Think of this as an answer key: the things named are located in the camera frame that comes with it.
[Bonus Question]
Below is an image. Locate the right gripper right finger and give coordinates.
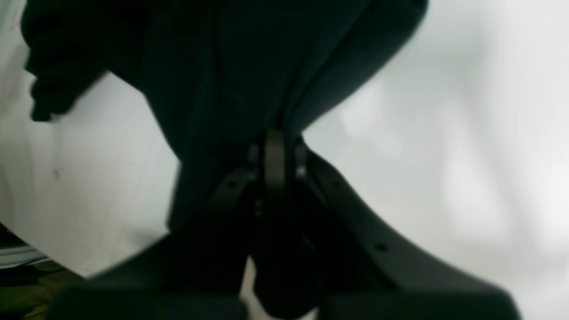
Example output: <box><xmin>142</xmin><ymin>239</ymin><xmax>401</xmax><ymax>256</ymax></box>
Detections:
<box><xmin>253</xmin><ymin>131</ymin><xmax>521</xmax><ymax>320</ymax></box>

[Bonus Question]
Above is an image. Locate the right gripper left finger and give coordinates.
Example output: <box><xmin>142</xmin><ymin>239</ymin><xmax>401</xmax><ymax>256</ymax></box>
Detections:
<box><xmin>47</xmin><ymin>133</ymin><xmax>285</xmax><ymax>320</ymax></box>

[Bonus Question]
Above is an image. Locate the black T-shirt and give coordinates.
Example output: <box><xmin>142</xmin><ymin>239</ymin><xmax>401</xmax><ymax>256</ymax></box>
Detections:
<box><xmin>21</xmin><ymin>0</ymin><xmax>429</xmax><ymax>229</ymax></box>

